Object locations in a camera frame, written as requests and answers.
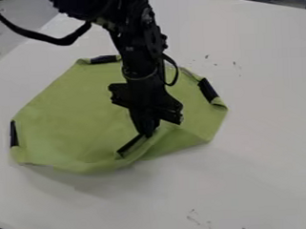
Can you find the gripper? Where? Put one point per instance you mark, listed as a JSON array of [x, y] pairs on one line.
[[146, 97]]

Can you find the green cloth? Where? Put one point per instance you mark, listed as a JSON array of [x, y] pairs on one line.
[[71, 123]]

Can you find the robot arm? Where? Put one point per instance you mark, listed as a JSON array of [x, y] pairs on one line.
[[135, 40]]

